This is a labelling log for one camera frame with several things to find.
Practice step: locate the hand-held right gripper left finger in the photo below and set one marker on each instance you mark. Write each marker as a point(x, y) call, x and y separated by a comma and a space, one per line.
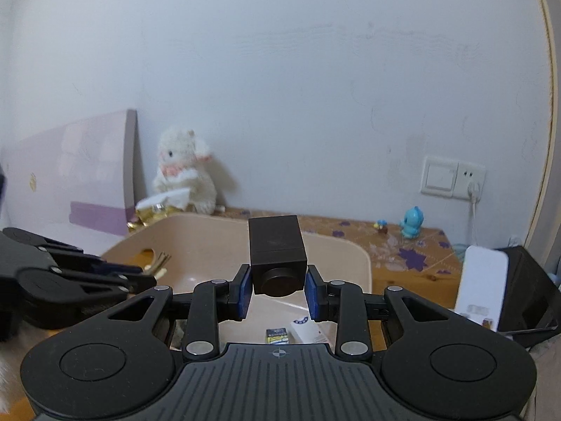
point(245, 294)

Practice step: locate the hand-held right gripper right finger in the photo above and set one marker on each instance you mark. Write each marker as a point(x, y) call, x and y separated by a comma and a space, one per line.
point(312, 294)

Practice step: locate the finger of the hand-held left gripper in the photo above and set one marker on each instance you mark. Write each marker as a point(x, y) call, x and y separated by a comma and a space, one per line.
point(65, 258)
point(57, 298)

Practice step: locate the white rectangular box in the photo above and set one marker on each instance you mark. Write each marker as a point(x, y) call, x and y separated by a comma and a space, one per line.
point(309, 331)

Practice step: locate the long cartoon print box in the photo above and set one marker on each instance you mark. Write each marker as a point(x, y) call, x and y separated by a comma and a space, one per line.
point(277, 336)

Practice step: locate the beige plastic storage bin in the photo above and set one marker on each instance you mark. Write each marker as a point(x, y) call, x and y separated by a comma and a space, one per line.
point(210, 245)

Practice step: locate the dark brown box with cap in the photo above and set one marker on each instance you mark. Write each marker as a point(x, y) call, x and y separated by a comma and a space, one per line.
point(276, 241)

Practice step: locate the gold hair pins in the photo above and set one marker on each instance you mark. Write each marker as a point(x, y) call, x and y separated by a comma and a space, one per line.
point(161, 263)

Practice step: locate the gold foil packet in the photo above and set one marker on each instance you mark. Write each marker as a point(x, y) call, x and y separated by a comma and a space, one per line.
point(149, 217)

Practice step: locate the tiny mushroom figurine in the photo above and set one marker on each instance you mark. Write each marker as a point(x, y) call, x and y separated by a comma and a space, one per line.
point(381, 227)

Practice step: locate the blue bird figurine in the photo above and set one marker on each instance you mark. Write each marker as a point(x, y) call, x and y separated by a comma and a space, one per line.
point(411, 223)

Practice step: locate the white plush sheep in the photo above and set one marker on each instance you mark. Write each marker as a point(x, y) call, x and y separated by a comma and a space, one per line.
point(179, 158)

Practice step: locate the white phone stand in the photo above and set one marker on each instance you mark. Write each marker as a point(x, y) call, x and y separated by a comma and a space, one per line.
point(482, 280)

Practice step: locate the black side table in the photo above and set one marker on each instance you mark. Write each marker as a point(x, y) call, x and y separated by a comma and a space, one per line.
point(528, 289)

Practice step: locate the grey cloth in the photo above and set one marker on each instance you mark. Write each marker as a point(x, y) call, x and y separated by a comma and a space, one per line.
point(548, 372)

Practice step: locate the white wardrobe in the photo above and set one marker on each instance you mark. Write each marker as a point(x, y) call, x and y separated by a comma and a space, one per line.
point(548, 96)

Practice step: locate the white light switch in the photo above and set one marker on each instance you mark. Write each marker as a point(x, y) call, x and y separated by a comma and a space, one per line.
point(439, 176)

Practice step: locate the white wall socket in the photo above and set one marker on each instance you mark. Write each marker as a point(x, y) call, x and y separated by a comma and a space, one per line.
point(471, 173)

